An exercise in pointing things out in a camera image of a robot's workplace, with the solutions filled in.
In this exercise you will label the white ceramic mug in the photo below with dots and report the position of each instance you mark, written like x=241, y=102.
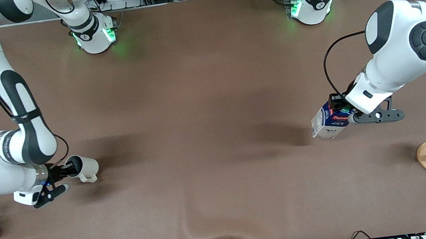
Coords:
x=89, y=167

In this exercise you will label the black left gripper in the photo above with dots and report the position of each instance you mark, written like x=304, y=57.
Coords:
x=335, y=101

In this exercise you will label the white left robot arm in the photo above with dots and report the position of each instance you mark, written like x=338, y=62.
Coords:
x=399, y=44

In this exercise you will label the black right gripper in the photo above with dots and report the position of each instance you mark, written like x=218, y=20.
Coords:
x=55, y=173

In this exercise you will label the blue white milk carton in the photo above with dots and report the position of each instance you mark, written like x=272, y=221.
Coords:
x=325, y=124

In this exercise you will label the brown table cover mat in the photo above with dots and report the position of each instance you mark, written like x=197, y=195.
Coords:
x=207, y=136

